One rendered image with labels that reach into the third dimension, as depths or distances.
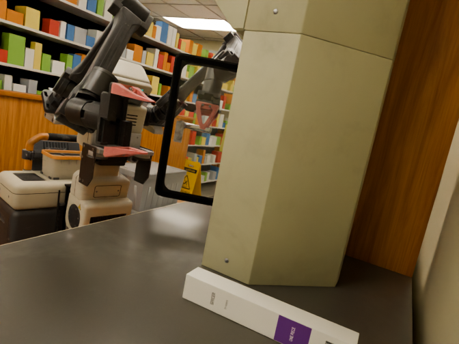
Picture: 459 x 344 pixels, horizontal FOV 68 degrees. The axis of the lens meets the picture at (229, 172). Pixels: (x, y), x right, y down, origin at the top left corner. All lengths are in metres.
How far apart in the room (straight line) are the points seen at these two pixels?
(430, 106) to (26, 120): 2.37
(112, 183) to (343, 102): 1.10
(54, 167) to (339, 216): 1.36
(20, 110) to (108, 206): 1.30
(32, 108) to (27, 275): 2.10
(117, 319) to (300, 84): 0.48
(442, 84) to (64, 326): 0.90
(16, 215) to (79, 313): 1.19
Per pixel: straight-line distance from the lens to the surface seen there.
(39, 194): 1.72
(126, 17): 1.03
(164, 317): 0.57
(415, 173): 0.96
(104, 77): 0.79
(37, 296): 0.61
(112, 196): 1.58
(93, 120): 0.73
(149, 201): 3.03
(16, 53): 3.21
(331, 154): 0.68
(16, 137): 2.67
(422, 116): 0.96
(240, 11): 0.70
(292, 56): 0.64
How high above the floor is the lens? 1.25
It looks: 9 degrees down
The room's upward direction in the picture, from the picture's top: 11 degrees clockwise
